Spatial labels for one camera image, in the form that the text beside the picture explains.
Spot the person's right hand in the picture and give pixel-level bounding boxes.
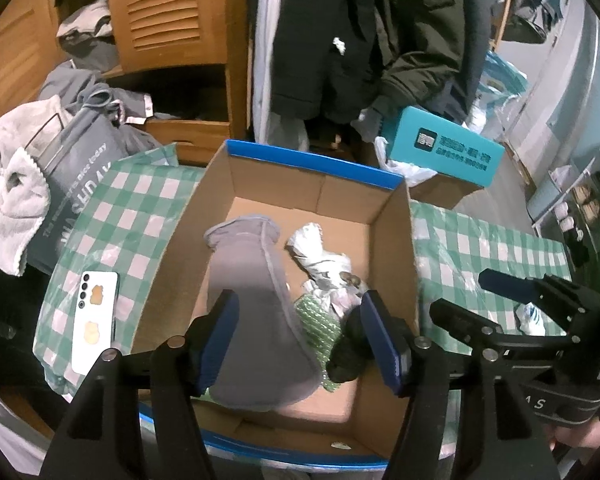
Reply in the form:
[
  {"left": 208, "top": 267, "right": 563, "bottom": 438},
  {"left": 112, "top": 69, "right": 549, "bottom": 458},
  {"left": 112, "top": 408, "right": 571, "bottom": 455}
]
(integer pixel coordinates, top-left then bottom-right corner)
[{"left": 543, "top": 417, "right": 600, "bottom": 448}]

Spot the blue white striped cloth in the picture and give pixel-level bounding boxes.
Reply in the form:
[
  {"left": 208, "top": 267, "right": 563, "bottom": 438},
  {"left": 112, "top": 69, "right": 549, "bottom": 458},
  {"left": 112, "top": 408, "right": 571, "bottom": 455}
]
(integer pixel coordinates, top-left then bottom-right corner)
[{"left": 515, "top": 302, "right": 546, "bottom": 337}]

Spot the white smartphone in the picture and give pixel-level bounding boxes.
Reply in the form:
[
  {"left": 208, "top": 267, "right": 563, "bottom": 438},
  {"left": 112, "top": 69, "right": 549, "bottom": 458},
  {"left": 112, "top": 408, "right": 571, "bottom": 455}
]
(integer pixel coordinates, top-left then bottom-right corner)
[{"left": 70, "top": 270, "right": 119, "bottom": 375}]

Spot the blue plastic bag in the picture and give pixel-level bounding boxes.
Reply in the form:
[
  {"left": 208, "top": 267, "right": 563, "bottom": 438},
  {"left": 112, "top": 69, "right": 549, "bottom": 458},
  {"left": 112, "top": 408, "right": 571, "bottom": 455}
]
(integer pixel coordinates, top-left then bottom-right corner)
[{"left": 464, "top": 51, "right": 528, "bottom": 134}]

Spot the light grey towel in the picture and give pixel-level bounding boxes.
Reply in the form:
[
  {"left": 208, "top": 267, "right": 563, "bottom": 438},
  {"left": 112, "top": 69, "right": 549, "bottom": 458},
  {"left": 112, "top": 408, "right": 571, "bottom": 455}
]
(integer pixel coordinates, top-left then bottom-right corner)
[{"left": 0, "top": 94, "right": 72, "bottom": 276}]

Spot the teal shoe box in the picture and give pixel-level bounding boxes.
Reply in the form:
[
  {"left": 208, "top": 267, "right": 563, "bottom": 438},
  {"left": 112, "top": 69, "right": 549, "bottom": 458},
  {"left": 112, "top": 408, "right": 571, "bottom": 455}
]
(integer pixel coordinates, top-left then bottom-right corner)
[{"left": 381, "top": 106, "right": 505, "bottom": 188}]

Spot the black small soft object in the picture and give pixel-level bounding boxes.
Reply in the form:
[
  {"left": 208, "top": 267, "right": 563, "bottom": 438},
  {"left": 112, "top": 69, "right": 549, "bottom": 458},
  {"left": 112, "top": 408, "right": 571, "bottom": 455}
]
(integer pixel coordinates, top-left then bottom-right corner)
[{"left": 326, "top": 306, "right": 374, "bottom": 384}]

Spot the green checkered tablecloth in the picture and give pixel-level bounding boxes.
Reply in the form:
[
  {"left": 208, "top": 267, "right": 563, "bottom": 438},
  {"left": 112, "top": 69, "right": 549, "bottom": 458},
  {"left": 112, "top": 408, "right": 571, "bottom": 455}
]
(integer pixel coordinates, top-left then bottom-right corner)
[{"left": 32, "top": 143, "right": 574, "bottom": 456}]

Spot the grey soft cloth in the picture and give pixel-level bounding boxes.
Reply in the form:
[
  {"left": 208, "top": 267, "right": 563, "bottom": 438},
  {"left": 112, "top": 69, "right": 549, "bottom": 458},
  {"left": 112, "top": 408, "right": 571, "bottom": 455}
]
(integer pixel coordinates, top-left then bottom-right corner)
[{"left": 204, "top": 214, "right": 322, "bottom": 412}]

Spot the white crumpled cloth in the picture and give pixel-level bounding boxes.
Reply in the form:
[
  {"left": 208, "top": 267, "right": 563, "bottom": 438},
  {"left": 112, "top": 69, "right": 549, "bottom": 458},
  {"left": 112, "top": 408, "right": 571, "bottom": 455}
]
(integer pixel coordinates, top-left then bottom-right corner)
[{"left": 286, "top": 222, "right": 368, "bottom": 320}]

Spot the wooden louvered cabinet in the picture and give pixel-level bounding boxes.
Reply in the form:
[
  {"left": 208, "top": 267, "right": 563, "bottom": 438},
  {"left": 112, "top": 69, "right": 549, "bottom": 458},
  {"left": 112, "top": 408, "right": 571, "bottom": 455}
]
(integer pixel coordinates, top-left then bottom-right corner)
[{"left": 0, "top": 0, "right": 248, "bottom": 165}]

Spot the green bubble wrap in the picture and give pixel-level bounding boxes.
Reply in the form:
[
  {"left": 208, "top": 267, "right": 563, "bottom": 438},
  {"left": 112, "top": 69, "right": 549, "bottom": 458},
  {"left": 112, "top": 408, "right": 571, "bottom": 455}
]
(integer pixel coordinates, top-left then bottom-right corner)
[{"left": 294, "top": 294, "right": 341, "bottom": 393}]

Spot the grey clothes pile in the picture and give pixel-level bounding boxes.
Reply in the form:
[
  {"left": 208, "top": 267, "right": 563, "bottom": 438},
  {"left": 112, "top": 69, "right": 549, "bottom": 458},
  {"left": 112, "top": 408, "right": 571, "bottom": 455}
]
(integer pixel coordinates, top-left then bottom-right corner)
[{"left": 56, "top": 0, "right": 175, "bottom": 125}]

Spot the grey tote bag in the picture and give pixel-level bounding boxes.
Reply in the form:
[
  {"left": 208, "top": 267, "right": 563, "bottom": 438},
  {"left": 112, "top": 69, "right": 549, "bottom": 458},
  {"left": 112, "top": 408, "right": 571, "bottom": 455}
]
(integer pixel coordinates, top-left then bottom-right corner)
[{"left": 27, "top": 107, "right": 160, "bottom": 275}]

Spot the brown cardboard box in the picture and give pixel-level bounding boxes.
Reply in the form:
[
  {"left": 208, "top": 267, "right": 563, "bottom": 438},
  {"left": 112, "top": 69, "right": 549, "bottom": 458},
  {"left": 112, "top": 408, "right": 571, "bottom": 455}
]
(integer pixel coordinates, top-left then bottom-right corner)
[{"left": 410, "top": 174, "right": 482, "bottom": 209}]

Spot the dark hanging jacket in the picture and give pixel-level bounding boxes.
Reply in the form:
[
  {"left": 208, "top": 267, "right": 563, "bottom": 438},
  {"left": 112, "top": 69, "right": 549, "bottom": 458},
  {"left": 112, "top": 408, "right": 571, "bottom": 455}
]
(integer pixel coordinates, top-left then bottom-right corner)
[{"left": 271, "top": 0, "right": 490, "bottom": 124}]

